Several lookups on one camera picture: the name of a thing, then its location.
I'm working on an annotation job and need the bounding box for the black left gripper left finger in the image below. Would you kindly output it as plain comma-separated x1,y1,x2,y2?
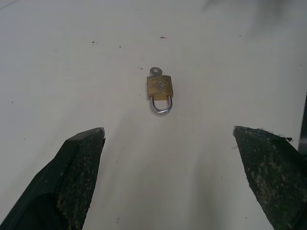
0,127,106,230

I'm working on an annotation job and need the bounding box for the small brass padlock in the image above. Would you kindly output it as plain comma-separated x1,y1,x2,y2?
146,75,174,115

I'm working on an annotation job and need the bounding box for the silver metal key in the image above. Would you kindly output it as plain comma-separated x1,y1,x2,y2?
150,67,163,78

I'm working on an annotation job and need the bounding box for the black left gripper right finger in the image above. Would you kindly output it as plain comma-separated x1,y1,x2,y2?
232,126,307,230

